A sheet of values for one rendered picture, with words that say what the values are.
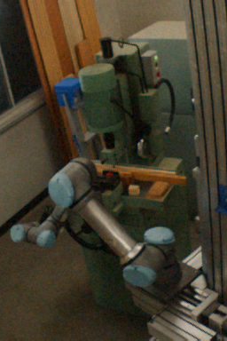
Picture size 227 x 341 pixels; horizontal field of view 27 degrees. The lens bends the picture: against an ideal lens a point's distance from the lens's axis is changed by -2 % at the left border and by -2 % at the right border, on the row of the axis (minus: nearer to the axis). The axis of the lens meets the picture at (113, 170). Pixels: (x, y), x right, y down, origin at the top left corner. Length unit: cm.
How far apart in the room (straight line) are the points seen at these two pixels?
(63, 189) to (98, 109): 72
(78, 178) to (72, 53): 249
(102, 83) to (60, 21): 186
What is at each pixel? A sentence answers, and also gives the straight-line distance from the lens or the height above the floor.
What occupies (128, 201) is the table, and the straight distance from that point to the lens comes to 243.
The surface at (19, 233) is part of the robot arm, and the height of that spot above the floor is 103.
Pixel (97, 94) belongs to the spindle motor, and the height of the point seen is 140.
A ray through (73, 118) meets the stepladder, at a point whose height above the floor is 93.
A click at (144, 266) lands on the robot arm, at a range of 177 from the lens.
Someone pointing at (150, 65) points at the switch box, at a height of 143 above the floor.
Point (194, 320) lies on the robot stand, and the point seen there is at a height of 74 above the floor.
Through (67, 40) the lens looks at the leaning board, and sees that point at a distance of 411.
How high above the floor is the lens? 220
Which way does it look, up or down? 29 degrees down
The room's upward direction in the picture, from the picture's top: 11 degrees counter-clockwise
